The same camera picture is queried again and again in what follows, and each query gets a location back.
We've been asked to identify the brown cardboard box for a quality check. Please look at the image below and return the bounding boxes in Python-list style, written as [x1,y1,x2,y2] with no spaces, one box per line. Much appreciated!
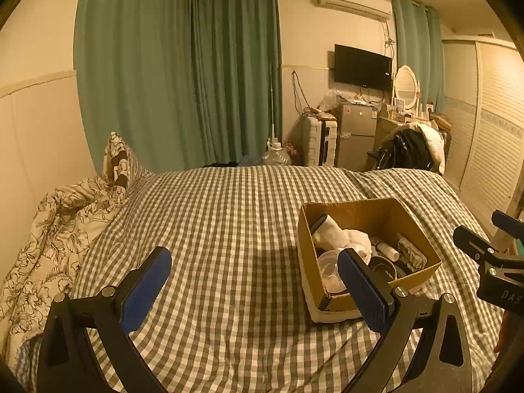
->
[297,197,443,323]

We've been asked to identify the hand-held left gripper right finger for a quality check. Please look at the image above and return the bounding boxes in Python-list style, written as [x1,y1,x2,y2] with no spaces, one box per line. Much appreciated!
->
[338,248,476,393]

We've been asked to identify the clear water bottle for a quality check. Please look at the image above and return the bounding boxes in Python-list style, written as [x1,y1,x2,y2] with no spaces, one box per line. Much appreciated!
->
[262,139,292,167]

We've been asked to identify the air conditioner cable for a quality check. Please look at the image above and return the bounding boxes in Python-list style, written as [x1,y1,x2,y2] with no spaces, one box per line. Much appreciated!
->
[383,20,396,56]

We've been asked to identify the white air conditioner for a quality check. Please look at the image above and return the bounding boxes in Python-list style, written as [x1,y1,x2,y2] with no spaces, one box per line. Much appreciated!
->
[315,0,393,21]

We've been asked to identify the white sock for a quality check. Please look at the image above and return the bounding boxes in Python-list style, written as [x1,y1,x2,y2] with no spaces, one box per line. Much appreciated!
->
[327,229,373,259]

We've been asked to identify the white suitcase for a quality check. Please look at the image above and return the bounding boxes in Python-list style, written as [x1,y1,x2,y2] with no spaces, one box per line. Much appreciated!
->
[301,114,338,167]

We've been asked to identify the white round container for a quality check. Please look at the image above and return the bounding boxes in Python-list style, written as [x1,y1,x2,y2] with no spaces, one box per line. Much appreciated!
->
[368,256,408,283]

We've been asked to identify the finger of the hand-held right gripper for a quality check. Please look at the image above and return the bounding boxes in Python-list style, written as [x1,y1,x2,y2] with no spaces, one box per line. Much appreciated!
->
[491,210,524,246]
[452,225,524,271]

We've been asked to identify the person's right hand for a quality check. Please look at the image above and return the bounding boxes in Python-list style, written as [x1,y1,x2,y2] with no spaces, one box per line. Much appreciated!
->
[495,309,514,355]

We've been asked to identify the silver fridge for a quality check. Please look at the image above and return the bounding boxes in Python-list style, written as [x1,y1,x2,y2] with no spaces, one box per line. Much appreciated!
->
[333,102,387,168]

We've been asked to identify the grey checked blanket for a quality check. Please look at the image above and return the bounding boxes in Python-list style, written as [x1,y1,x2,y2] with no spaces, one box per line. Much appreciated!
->
[12,166,506,393]

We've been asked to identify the black jacket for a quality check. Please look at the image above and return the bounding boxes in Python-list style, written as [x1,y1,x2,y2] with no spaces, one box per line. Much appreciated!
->
[374,129,435,171]

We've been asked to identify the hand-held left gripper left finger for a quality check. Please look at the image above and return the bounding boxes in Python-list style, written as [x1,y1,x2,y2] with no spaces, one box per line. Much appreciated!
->
[36,246,173,393]

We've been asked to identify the wall cables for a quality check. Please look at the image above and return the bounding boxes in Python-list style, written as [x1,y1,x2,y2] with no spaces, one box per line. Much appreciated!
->
[290,70,312,111]

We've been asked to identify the narrow green curtain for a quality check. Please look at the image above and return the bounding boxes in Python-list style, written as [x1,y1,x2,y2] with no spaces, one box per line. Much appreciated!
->
[391,0,445,113]

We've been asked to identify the black wall television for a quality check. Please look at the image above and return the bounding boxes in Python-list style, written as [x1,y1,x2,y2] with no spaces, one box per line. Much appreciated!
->
[333,44,393,91]

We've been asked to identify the patterned pillow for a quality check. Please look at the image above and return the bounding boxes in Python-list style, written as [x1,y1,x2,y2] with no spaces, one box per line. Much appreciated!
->
[102,132,150,185]

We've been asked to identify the white squeeze tube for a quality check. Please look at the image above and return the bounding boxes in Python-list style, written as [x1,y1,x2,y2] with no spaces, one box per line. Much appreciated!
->
[377,241,400,260]

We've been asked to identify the white pole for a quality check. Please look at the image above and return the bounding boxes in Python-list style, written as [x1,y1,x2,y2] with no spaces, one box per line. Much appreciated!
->
[268,62,278,142]

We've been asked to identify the white oval vanity mirror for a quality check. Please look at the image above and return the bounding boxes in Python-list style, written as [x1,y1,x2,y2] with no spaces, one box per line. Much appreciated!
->
[392,65,421,111]

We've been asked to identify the louvred wardrobe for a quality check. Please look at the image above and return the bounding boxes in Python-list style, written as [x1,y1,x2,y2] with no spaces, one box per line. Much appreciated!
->
[442,35,524,217]

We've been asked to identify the dressing table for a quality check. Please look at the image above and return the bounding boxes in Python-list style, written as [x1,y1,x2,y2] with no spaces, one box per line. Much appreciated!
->
[374,115,443,152]

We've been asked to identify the white jacket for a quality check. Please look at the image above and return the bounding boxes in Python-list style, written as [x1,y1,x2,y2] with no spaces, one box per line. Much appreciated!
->
[418,125,446,175]

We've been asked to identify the floral quilt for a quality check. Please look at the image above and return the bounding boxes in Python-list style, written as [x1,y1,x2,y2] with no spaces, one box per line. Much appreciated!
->
[0,174,125,361]

